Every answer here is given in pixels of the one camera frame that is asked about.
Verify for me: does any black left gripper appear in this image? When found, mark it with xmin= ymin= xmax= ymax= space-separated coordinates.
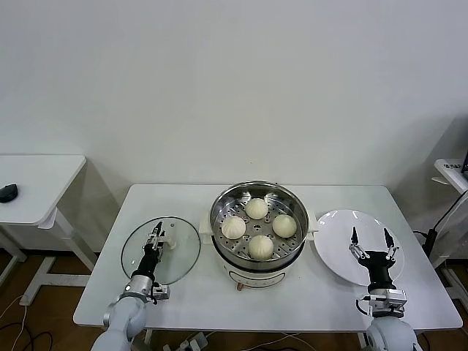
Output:
xmin=131 ymin=220 xmax=167 ymax=279

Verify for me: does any white floor cable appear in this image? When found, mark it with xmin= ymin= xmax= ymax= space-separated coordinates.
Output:
xmin=0 ymin=292 xmax=30 ymax=351

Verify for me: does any white side table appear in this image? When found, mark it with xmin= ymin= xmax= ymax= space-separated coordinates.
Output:
xmin=0 ymin=154 xmax=99 ymax=306

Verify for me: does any white round plate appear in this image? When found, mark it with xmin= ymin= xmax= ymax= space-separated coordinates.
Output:
xmin=314 ymin=208 xmax=406 ymax=287

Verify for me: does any perforated steel steamer basket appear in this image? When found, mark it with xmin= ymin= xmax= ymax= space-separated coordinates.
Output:
xmin=210 ymin=181 xmax=310 ymax=263

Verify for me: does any round glass pot lid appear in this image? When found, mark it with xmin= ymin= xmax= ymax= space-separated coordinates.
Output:
xmin=120 ymin=216 xmax=202 ymax=286

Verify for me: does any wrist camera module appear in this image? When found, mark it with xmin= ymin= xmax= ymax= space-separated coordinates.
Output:
xmin=148 ymin=283 xmax=171 ymax=303
xmin=356 ymin=288 xmax=407 ymax=319

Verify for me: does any black computer mouse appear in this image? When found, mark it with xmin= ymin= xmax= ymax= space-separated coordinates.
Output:
xmin=0 ymin=184 xmax=20 ymax=203

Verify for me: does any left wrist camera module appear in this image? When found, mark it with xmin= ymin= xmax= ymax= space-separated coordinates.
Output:
xmin=148 ymin=283 xmax=171 ymax=303

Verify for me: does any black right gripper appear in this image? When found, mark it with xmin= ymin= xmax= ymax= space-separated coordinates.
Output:
xmin=347 ymin=226 xmax=401 ymax=292

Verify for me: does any white steamed baozi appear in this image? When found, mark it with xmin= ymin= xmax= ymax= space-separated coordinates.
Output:
xmin=245 ymin=198 xmax=270 ymax=220
xmin=272 ymin=214 xmax=297 ymax=238
xmin=221 ymin=216 xmax=246 ymax=240
xmin=248 ymin=235 xmax=274 ymax=260

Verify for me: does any black power cable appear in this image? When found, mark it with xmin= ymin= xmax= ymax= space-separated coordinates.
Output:
xmin=433 ymin=192 xmax=468 ymax=233

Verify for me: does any white equipment stand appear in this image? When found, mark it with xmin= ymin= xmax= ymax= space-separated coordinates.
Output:
xmin=431 ymin=159 xmax=468 ymax=308

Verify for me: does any white floor power strip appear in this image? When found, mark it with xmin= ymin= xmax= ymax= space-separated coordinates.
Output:
xmin=162 ymin=331 xmax=211 ymax=351

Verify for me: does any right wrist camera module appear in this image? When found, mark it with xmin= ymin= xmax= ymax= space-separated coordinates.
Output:
xmin=356 ymin=288 xmax=407 ymax=319

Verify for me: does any black floor cable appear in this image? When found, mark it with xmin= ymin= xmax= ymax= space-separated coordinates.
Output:
xmin=21 ymin=331 xmax=56 ymax=351

